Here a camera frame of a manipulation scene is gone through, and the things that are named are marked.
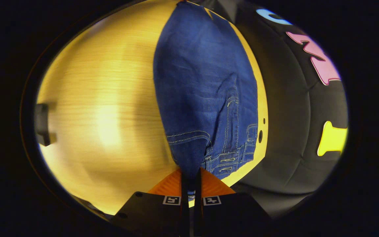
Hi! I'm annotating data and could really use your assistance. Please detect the blue denim jeans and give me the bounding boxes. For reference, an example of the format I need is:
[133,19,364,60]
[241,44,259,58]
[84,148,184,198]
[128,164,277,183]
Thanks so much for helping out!
[153,0,259,201]

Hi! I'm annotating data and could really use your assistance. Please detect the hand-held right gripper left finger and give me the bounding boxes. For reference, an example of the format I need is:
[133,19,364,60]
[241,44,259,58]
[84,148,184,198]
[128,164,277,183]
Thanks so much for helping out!
[110,169,191,237]

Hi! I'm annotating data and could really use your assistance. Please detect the black table bracket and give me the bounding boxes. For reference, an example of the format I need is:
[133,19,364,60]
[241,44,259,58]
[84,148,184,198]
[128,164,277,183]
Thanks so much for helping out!
[34,103,57,147]

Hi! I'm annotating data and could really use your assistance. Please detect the black backdrop cloth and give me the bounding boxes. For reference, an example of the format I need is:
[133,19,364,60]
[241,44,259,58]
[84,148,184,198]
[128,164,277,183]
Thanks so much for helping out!
[203,0,349,218]

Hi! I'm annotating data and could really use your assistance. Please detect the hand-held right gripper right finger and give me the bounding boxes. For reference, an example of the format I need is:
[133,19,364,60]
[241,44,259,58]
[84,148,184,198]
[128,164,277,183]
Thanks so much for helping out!
[194,167,273,237]

